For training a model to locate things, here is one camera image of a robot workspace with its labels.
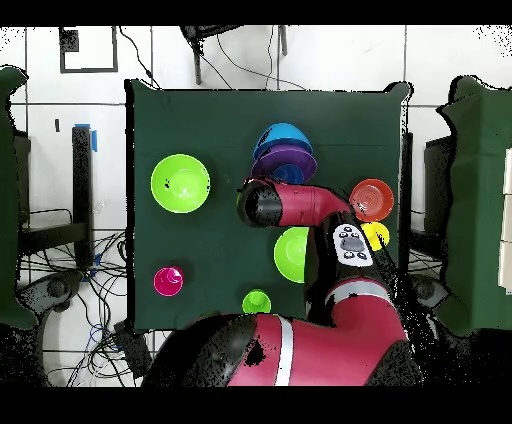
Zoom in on green cup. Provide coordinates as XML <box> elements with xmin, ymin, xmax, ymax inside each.
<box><xmin>241</xmin><ymin>288</ymin><xmax>272</xmax><ymax>316</ymax></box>

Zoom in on red cup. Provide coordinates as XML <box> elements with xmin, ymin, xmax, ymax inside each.
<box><xmin>153</xmin><ymin>265</ymin><xmax>186</xmax><ymax>298</ymax></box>

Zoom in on dark green table cloth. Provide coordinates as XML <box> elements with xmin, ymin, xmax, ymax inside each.
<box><xmin>124</xmin><ymin>78</ymin><xmax>413</xmax><ymax>336</ymax></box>

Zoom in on black camera stand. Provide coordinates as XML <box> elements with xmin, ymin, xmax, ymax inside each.
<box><xmin>179</xmin><ymin>25</ymin><xmax>289</xmax><ymax>86</ymax></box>

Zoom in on black bench with blue tape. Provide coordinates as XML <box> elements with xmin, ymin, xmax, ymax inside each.
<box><xmin>17</xmin><ymin>122</ymin><xmax>98</xmax><ymax>269</ymax></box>

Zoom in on purple bowl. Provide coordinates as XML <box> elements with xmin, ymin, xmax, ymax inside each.
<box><xmin>250</xmin><ymin>143</ymin><xmax>319</xmax><ymax>186</ymax></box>

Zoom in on yellow cup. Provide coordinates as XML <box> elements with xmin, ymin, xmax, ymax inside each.
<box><xmin>359</xmin><ymin>221</ymin><xmax>391</xmax><ymax>253</ymax></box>

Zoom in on white boxes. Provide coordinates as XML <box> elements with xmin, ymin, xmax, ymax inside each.
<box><xmin>497</xmin><ymin>147</ymin><xmax>512</xmax><ymax>297</ymax></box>

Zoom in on large light blue bowl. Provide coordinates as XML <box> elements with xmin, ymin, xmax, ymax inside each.
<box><xmin>252</xmin><ymin>122</ymin><xmax>314</xmax><ymax>161</ymax></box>

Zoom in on green cloth side table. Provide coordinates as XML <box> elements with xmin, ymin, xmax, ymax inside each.
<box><xmin>0</xmin><ymin>65</ymin><xmax>39</xmax><ymax>331</ymax></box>
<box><xmin>435</xmin><ymin>74</ymin><xmax>512</xmax><ymax>337</ymax></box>

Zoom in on black floor box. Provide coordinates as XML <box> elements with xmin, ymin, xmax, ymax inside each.
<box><xmin>111</xmin><ymin>319</ymin><xmax>155</xmax><ymax>380</ymax></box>

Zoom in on green bowl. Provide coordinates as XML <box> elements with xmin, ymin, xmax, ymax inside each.
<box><xmin>150</xmin><ymin>153</ymin><xmax>212</xmax><ymax>214</ymax></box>
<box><xmin>273</xmin><ymin>226</ymin><xmax>310</xmax><ymax>285</ymax></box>

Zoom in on black floor cable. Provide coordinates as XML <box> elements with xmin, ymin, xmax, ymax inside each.
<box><xmin>118</xmin><ymin>25</ymin><xmax>162</xmax><ymax>90</ymax></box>

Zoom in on grey square floor frame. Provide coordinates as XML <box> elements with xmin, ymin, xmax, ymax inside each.
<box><xmin>58</xmin><ymin>25</ymin><xmax>120</xmax><ymax>74</ymax></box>

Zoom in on orange bowl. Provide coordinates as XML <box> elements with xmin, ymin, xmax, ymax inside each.
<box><xmin>348</xmin><ymin>178</ymin><xmax>396</xmax><ymax>224</ymax></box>

